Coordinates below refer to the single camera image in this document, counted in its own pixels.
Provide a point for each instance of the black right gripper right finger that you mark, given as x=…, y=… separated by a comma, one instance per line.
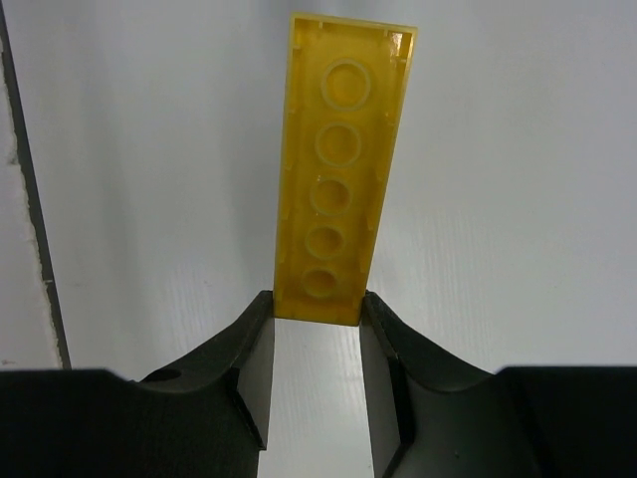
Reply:
x=431, y=414

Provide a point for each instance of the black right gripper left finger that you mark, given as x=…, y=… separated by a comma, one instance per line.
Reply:
x=206, y=414

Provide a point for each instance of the long yellow lego plate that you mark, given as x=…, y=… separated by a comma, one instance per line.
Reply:
x=345, y=87

